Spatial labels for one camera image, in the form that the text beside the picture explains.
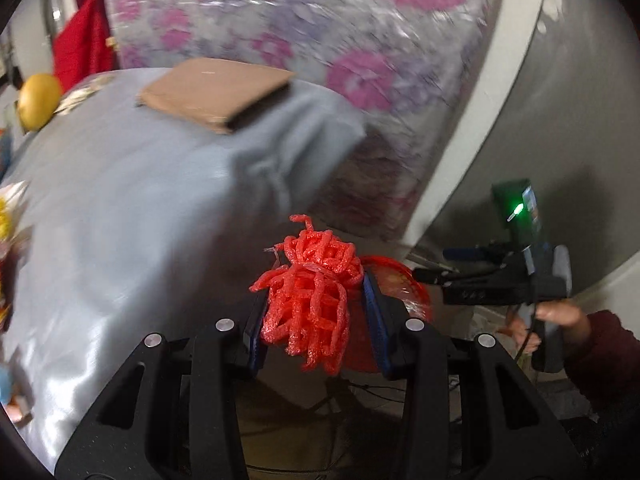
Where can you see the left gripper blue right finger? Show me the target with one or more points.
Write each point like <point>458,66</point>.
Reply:
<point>380,324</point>

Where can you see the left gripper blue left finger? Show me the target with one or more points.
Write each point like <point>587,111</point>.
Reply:
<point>255,348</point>

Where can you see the red mesh trash basket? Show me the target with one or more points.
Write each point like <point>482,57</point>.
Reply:
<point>406,299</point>

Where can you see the red foam fruit net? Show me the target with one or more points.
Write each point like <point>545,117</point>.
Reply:
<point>309,296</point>

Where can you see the orange box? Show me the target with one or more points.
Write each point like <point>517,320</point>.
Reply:
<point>17,409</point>

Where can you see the clear plastic candy bag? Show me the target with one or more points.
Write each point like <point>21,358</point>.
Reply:
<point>12,205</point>

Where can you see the person's right hand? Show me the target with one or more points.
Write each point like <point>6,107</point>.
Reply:
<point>572,319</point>

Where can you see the light blue tablecloth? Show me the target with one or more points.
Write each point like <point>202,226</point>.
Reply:
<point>137,222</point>

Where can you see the brown cardboard book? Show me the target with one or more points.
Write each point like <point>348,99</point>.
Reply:
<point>211,92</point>

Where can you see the floral plastic-wrapped mattress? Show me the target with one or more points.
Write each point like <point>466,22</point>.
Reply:
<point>404,63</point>

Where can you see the crumpled paper wrapper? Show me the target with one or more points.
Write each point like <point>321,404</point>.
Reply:
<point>79,95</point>

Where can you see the yellow pomelo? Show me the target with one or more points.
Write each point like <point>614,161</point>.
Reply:
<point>38,100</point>

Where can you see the red pillow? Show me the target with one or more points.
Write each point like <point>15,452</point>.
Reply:
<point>84,47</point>

